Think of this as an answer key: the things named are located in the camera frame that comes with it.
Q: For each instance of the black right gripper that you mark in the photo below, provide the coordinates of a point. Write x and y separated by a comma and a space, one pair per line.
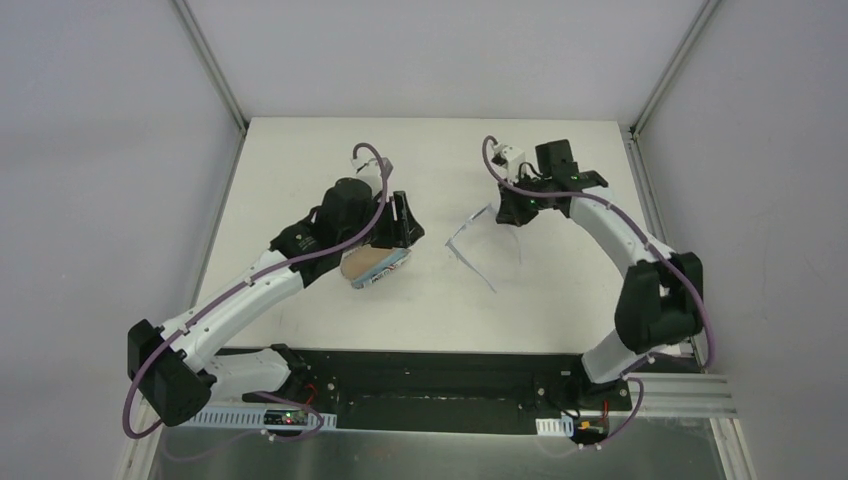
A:
510, 213

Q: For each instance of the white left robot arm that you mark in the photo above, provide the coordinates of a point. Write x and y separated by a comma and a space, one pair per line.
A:
176, 366

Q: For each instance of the flag print glasses case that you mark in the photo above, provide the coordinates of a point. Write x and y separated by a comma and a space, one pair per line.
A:
366, 265

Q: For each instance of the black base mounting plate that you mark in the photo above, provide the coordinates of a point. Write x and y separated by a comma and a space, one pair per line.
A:
467, 393

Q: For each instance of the left aluminium corner post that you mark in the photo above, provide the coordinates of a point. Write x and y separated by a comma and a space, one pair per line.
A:
209, 62

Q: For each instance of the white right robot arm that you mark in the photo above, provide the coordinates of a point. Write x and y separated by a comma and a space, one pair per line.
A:
660, 303

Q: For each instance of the aluminium frame rail front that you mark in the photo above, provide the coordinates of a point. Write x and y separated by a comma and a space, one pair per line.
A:
683, 395

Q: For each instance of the right aluminium corner post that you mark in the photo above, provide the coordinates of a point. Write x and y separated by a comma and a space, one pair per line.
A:
706, 11

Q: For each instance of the aluminium corner post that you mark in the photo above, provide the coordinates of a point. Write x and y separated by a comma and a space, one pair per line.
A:
209, 62
706, 11

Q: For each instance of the left white cable duct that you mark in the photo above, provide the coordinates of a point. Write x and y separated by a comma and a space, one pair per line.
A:
242, 418

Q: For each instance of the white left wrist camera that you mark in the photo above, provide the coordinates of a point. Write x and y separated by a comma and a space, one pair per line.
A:
370, 172

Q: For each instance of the white cable duct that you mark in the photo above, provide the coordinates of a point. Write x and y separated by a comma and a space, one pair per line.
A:
562, 426
242, 418

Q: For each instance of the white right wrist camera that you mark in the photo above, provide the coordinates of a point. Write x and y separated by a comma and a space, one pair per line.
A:
510, 160

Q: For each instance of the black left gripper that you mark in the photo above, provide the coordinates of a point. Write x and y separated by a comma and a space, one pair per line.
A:
403, 221

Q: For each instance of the right white cable duct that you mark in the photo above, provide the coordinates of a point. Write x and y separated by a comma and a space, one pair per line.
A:
562, 426

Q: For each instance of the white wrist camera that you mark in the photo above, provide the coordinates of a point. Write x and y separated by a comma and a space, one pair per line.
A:
370, 172
510, 160

